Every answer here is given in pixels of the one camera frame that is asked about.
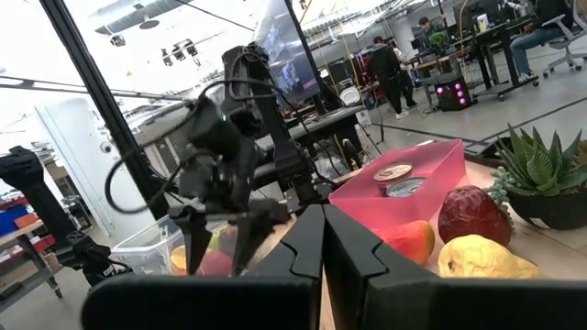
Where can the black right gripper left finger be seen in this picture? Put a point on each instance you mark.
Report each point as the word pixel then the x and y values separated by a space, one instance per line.
pixel 302 256

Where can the yellow orange starfruit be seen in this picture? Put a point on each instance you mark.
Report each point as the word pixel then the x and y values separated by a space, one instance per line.
pixel 179 259

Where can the white office chair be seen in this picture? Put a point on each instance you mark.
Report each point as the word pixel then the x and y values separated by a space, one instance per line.
pixel 566 36

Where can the red orange mango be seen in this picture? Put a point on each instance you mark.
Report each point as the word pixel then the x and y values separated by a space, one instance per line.
pixel 215 263

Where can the red translucent plastic tray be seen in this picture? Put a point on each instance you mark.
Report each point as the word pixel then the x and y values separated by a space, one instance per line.
pixel 413 211

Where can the dark red textured fruit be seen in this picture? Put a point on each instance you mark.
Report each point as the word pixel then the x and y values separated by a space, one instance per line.
pixel 472 213

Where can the white door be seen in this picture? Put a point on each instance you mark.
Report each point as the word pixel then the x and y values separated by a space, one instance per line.
pixel 82 151

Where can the black computer tower glowing fans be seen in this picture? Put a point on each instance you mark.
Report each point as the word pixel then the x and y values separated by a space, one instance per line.
pixel 453 94

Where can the clear plastic container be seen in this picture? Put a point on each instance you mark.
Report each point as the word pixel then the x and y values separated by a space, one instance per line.
pixel 137 249

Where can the red yellow mango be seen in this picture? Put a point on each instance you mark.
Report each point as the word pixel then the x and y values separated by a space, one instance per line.
pixel 408 240

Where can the black long desk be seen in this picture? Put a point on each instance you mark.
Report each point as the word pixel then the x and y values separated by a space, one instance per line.
pixel 321 124

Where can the large dark monitor screen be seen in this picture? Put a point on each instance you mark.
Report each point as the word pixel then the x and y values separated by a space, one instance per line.
pixel 293 59

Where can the yellow apple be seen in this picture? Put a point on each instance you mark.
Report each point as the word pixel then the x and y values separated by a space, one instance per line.
pixel 481 259

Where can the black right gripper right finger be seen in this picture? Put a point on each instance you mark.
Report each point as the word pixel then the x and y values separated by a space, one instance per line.
pixel 344 261

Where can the gold-lidded tin can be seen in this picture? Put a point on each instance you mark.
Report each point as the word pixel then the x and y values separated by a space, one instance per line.
pixel 392 172

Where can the dark maroon fruit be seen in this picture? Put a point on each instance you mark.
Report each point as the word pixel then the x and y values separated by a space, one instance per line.
pixel 229 238

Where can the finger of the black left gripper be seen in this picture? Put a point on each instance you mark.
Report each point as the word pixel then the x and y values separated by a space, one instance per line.
pixel 250 234
pixel 195 234

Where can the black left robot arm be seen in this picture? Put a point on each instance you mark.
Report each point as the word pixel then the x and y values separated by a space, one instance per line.
pixel 280 137

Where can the black rig post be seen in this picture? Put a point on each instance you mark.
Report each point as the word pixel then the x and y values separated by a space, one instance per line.
pixel 91 78

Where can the potted succulent plant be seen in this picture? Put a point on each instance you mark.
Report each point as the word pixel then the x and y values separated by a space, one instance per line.
pixel 536 169

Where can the green apple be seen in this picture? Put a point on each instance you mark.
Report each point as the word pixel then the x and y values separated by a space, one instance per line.
pixel 214 238

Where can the person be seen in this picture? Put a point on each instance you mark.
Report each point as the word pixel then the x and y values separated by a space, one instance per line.
pixel 536 32
pixel 428 32
pixel 385 73

